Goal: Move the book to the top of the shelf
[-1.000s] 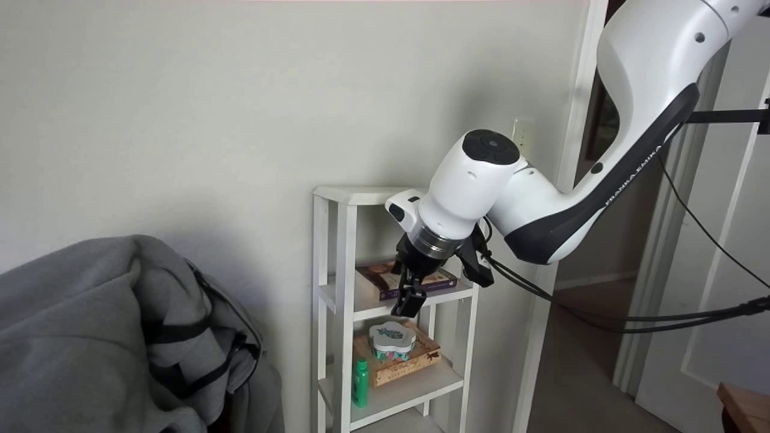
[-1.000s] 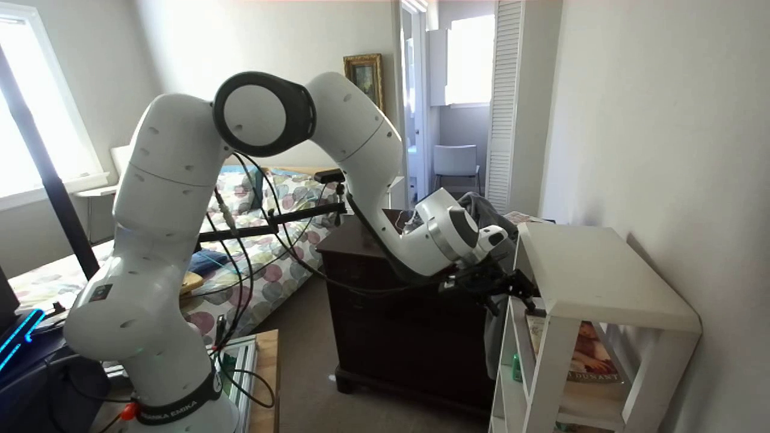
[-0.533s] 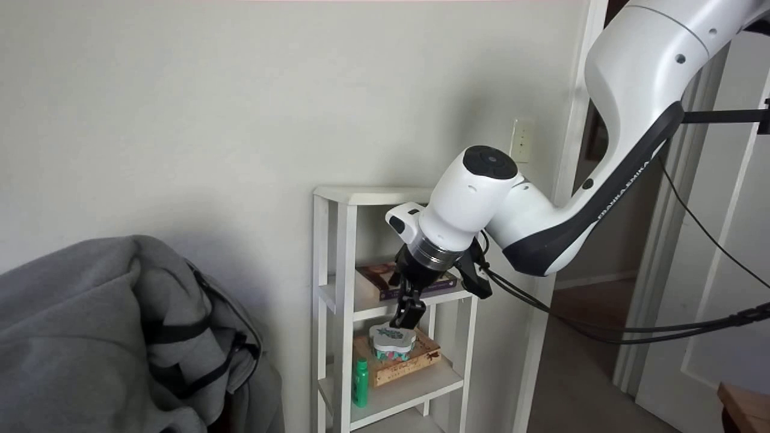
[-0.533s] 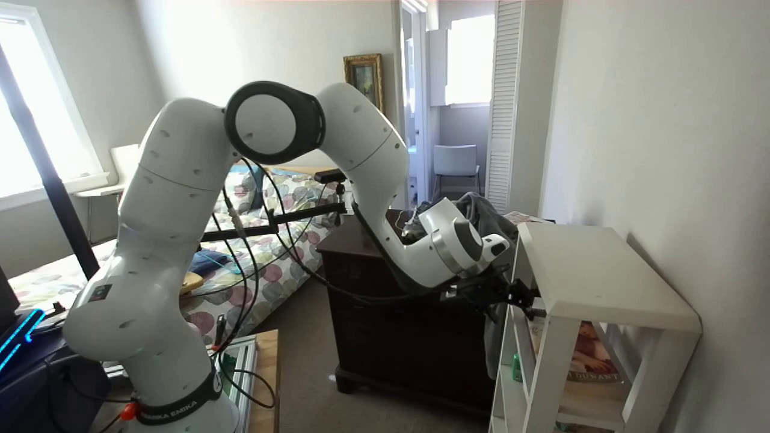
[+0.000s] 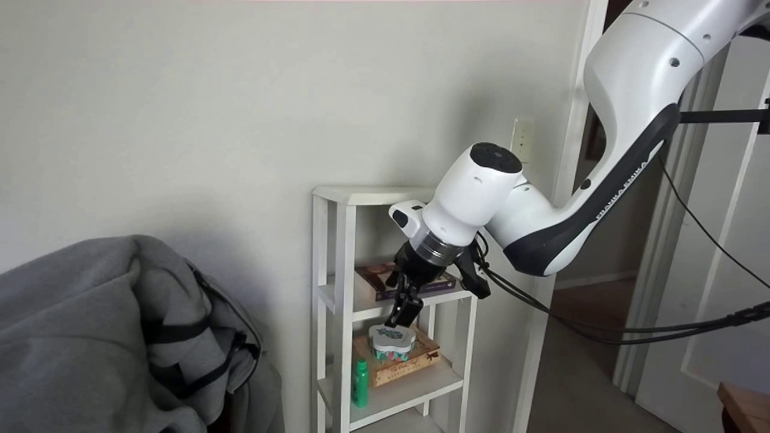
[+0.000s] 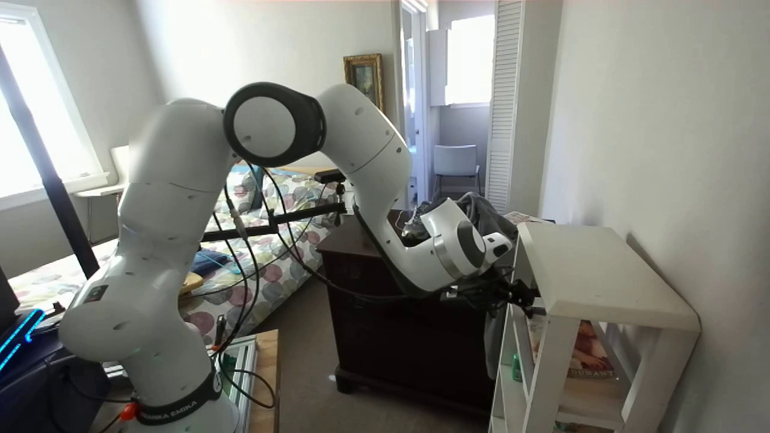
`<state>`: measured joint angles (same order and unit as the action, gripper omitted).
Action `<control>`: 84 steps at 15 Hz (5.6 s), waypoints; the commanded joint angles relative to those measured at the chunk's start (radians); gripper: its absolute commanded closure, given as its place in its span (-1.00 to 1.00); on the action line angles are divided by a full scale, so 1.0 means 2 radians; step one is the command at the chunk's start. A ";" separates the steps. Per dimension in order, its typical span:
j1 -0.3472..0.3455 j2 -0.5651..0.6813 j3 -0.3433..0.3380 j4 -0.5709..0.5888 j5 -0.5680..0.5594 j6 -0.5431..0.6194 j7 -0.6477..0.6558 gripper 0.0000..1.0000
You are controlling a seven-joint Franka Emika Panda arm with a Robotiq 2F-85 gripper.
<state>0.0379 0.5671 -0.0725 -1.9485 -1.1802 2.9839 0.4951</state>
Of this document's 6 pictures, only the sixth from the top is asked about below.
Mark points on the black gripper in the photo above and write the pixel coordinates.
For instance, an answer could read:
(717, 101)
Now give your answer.
(506, 291)

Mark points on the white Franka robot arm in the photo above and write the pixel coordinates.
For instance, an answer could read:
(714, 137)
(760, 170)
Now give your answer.
(175, 201)

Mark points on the white shelf unit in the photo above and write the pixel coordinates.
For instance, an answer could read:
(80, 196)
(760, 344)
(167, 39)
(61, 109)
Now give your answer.
(592, 272)

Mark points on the green bottle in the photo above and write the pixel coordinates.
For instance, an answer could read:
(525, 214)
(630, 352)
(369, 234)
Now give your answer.
(512, 368)

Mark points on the grey cloth bag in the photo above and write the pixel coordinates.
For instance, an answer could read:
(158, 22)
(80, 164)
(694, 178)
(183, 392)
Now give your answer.
(491, 212)

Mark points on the dark wood dresser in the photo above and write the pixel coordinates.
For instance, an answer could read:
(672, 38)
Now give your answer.
(399, 344)

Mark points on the white louvered door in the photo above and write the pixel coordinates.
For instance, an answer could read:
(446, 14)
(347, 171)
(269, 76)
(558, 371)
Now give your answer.
(507, 122)

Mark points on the bed with floral quilt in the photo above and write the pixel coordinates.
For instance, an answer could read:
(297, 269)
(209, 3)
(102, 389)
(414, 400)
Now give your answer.
(279, 266)

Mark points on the black stand rod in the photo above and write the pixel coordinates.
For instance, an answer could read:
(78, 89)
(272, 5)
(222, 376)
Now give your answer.
(276, 219)

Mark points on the wooden table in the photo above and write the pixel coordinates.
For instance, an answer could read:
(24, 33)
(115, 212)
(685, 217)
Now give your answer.
(267, 385)

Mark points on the gold framed picture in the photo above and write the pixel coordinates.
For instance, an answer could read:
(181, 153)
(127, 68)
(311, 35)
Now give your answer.
(364, 78)

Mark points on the green white box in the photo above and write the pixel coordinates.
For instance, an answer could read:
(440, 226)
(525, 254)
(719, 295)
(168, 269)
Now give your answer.
(238, 376)

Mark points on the white nightstand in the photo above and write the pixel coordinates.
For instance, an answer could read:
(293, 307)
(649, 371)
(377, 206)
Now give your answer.
(100, 211)

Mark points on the black tripod pole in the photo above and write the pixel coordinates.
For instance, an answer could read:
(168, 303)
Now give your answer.
(49, 176)

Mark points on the blue case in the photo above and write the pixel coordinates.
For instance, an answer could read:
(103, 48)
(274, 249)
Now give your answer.
(17, 339)

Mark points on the window with white frame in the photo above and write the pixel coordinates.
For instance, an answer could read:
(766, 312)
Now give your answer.
(31, 105)

